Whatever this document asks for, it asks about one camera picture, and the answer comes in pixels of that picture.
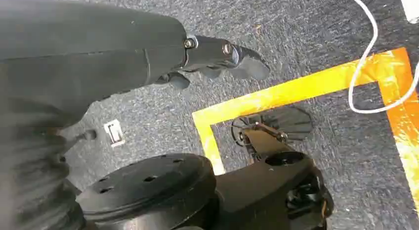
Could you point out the white box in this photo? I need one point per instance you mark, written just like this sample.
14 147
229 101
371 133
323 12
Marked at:
410 5

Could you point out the black round robot joint housing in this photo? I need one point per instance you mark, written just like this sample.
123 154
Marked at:
147 186

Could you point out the yellow floor tape strip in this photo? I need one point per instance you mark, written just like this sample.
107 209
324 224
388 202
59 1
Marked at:
211 146
404 130
294 87

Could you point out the white floor label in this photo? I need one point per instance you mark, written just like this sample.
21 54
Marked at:
114 133

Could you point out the ribbed grey left robot arm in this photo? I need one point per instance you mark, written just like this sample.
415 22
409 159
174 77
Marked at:
29 176

